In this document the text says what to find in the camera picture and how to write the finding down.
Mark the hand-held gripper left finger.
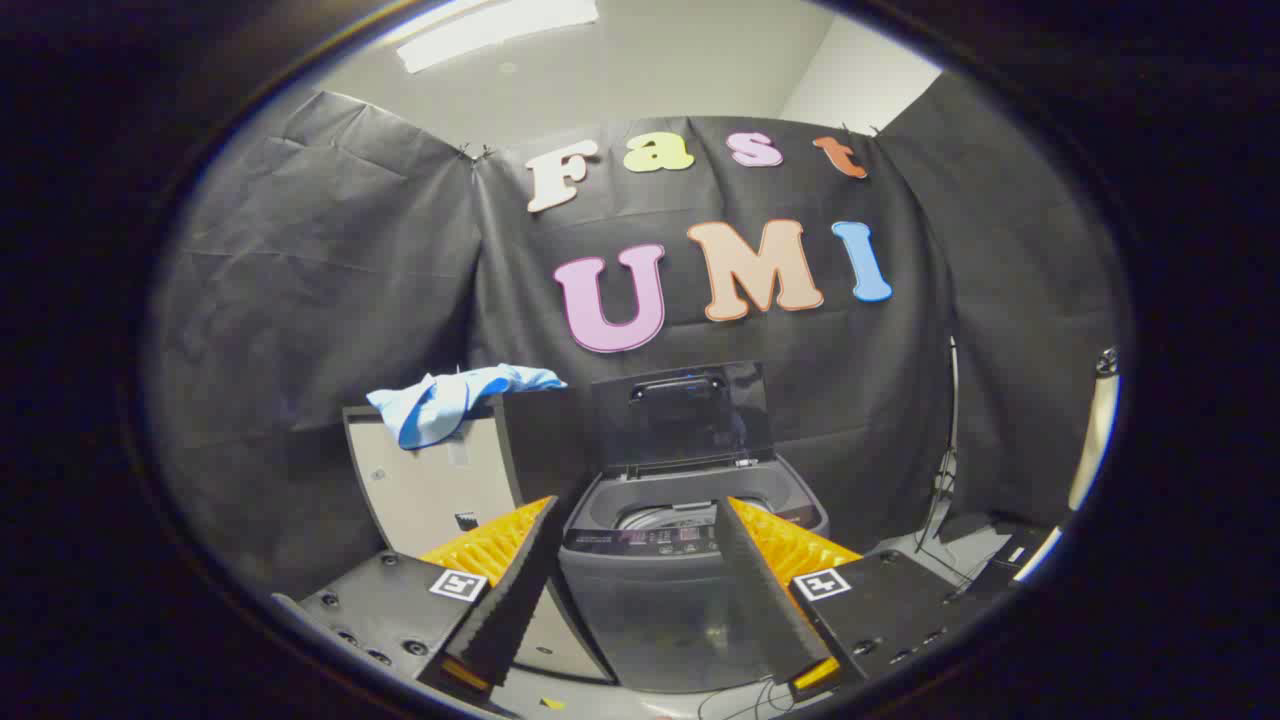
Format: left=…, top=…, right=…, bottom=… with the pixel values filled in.
left=272, top=495, right=561, bottom=701

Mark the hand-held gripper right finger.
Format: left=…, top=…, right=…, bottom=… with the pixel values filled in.
left=714, top=495, right=1011, bottom=701

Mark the grey washing machine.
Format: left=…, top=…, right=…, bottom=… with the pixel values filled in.
left=557, top=452, right=831, bottom=693

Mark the light blue shirt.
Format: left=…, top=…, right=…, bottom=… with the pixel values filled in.
left=367, top=364, right=568, bottom=451

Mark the grey cabinet with white door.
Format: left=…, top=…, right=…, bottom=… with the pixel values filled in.
left=342, top=388, right=616, bottom=686

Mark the black floor box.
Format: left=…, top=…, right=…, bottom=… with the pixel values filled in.
left=965, top=525, right=1051, bottom=601

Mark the thin black stand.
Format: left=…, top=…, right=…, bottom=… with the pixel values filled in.
left=915, top=335, right=963, bottom=556

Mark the black backdrop cloth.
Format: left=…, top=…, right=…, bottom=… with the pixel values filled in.
left=145, top=70, right=1126, bottom=601

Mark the white pole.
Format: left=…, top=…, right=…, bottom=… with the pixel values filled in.
left=1068, top=345, right=1121, bottom=513

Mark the ceiling light panel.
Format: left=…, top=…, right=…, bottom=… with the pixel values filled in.
left=395, top=0, right=601, bottom=74

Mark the black floor cable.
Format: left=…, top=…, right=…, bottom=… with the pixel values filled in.
left=697, top=678, right=801, bottom=720

